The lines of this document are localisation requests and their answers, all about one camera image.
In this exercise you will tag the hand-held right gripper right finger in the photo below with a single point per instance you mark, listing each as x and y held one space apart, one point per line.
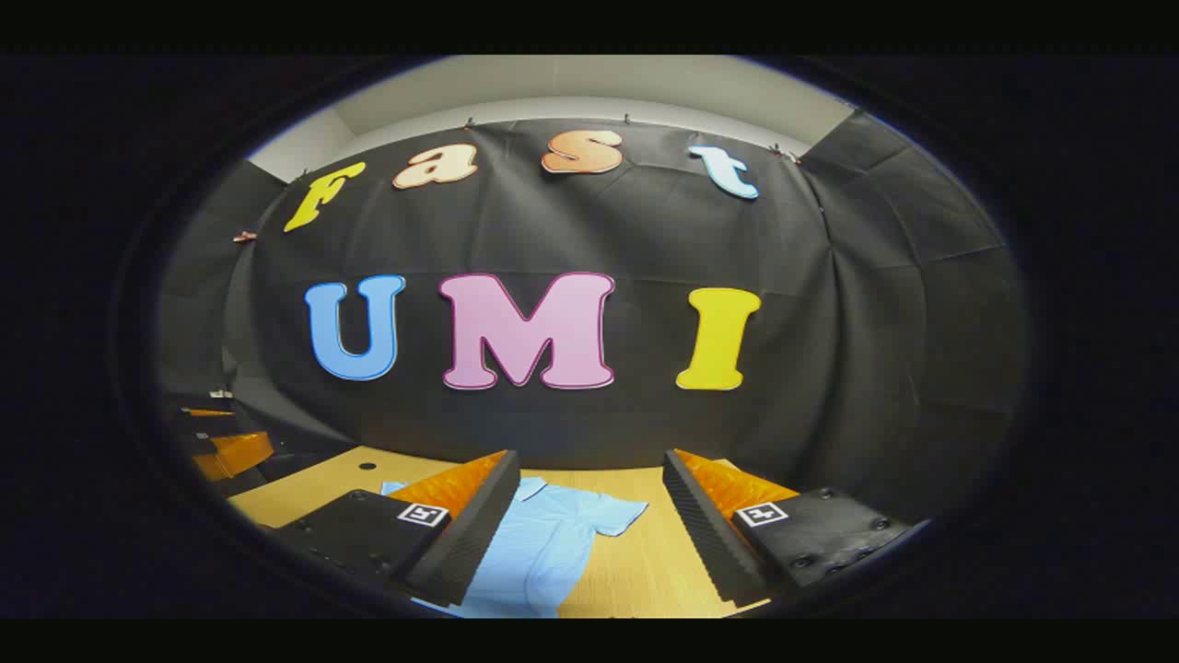
705 534

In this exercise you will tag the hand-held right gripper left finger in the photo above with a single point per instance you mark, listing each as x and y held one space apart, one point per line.
474 539

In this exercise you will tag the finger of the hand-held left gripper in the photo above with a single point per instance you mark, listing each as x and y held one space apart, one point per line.
235 453
214 413

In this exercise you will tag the light blue polo T-shirt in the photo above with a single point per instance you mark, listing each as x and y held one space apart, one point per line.
543 543

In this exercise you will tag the black backdrop cloth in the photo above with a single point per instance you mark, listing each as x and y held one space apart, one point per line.
645 230

